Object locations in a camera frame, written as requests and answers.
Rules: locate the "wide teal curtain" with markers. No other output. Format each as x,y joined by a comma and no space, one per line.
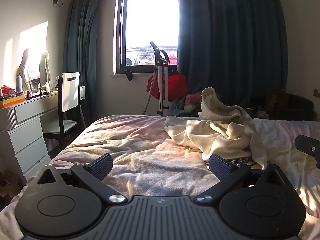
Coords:
237,42

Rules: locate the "small dark cosmetic bottle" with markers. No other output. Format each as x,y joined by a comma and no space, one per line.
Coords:
39,88

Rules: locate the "wavy white frame mirror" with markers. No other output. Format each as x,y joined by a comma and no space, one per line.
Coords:
35,67

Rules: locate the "grey spray bottle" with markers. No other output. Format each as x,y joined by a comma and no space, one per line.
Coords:
19,83

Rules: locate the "window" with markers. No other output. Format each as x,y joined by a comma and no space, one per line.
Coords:
150,17

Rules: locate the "red cloth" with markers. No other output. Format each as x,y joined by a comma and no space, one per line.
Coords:
177,85

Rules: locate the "black steamer head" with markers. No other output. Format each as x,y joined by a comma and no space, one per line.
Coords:
129,75

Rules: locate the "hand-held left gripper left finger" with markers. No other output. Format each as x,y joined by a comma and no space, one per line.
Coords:
101,166

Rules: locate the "pastel bed sheet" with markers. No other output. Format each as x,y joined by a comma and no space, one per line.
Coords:
140,145

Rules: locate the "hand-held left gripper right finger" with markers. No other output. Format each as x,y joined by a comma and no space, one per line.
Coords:
221,168

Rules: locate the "cardboard box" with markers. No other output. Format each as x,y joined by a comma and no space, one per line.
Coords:
7,185

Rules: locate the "black sofa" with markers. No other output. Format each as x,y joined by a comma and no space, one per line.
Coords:
300,105

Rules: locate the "white and black chair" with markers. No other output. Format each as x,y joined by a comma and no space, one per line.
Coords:
70,90

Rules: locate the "orange box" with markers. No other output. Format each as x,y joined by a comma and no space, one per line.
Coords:
12,102

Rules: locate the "garment steamer stand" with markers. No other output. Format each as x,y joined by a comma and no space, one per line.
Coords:
165,85

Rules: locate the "cream sweatpants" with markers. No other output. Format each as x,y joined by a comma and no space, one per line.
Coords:
220,137

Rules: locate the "narrow teal curtain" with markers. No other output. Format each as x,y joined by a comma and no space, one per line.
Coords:
85,42

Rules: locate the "pile of colourful clothes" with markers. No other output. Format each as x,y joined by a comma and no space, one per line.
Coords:
192,100

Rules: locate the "white knit sweater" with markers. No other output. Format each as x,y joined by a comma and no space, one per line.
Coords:
212,105

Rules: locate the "white wall outlet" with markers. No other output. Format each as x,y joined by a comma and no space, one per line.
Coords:
83,92

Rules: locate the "brown paper bag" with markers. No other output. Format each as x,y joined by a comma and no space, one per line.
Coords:
275,100

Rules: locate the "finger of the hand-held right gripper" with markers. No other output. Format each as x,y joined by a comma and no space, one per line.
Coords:
310,148

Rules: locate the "white dressing table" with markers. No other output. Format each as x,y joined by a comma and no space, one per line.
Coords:
27,135

